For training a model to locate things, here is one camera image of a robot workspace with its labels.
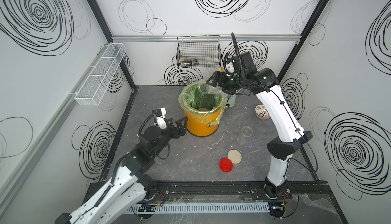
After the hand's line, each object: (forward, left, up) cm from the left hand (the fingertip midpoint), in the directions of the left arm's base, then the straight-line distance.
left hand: (180, 118), depth 68 cm
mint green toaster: (+27, -30, -18) cm, 44 cm away
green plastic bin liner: (+24, -12, -16) cm, 31 cm away
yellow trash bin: (+4, -11, -12) cm, 17 cm away
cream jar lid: (-6, -29, -27) cm, 40 cm away
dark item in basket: (+35, -2, +5) cm, 35 cm away
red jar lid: (-11, -24, -28) cm, 39 cm away
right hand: (+12, -14, +11) cm, 21 cm away
